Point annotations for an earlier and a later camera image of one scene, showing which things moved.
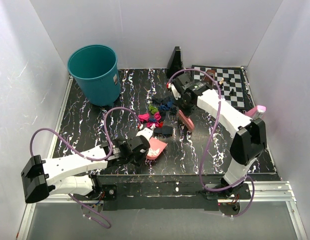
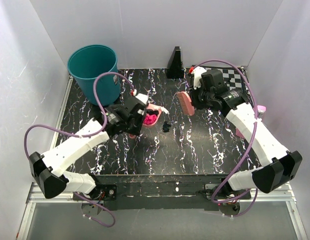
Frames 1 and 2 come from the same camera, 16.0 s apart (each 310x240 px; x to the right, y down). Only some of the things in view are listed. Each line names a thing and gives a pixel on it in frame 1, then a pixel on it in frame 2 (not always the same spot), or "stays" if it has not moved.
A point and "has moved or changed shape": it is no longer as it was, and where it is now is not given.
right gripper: (187, 112) -> (193, 93)
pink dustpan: (155, 143) -> (149, 107)
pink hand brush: (188, 122) has moved or changed shape
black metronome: (175, 64) stays
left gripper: (138, 161) -> (135, 130)
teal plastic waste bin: (95, 67) stays
